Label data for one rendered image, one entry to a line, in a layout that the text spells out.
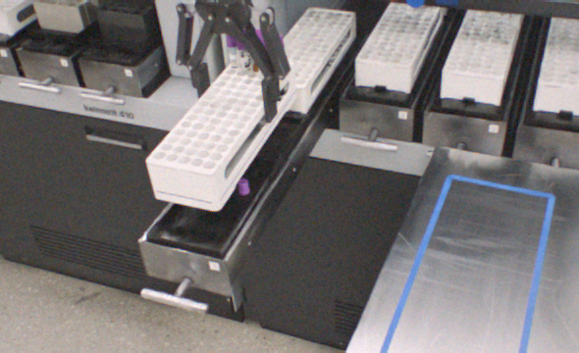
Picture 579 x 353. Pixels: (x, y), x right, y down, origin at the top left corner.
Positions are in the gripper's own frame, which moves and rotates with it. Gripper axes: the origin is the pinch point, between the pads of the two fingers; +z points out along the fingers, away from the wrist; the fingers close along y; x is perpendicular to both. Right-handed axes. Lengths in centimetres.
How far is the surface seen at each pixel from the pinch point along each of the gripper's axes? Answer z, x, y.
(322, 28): 5.0, 34.8, 1.2
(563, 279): 9, -13, 48
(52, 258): 77, 21, -76
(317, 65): 5.0, 21.4, 4.9
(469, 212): 9.4, -4.2, 35.8
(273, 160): 11.2, 1.2, 4.4
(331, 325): 75, 21, 6
